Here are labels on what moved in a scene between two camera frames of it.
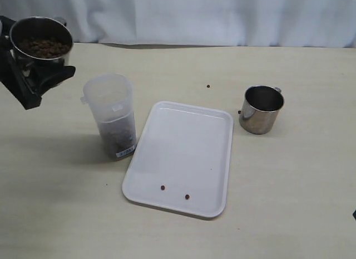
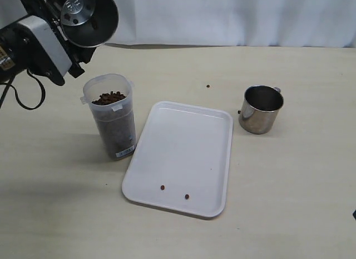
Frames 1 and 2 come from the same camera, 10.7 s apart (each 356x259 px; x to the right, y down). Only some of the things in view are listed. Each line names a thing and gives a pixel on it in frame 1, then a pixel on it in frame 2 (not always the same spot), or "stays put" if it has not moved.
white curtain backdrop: (265, 19) stays put
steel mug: (260, 109) stays put
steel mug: (40, 40) to (89, 19)
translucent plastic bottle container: (110, 97) stays put
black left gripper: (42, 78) to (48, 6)
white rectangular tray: (182, 160) stays put
